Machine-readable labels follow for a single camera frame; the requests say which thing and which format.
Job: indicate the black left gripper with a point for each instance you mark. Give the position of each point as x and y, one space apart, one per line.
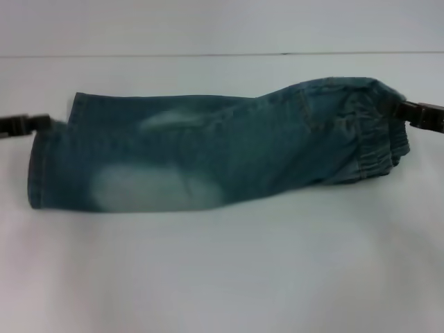
9 125

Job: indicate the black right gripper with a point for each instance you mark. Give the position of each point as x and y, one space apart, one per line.
430 116

